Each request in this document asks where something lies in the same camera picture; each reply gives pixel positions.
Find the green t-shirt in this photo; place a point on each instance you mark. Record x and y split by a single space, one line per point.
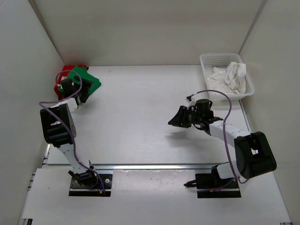
82 71

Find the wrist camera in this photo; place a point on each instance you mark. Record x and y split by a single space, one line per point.
202 105
67 88

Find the white t-shirt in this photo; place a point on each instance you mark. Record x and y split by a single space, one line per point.
230 80

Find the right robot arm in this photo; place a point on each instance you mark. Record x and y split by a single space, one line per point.
253 155

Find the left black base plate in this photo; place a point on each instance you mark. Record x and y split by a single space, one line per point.
93 188

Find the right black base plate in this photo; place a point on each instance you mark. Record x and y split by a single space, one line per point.
210 185

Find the aluminium rail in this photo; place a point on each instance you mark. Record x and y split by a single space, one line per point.
111 167

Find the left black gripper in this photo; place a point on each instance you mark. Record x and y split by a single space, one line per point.
86 85

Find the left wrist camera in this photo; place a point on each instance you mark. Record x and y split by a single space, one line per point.
67 88

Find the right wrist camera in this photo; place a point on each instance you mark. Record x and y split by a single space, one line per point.
202 105

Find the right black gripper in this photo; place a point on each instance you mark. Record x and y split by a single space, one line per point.
181 119

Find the red t-shirt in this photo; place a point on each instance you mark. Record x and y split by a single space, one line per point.
57 87

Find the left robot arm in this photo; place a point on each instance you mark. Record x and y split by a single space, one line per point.
59 128

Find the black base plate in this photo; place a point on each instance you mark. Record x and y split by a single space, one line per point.
93 188
210 185

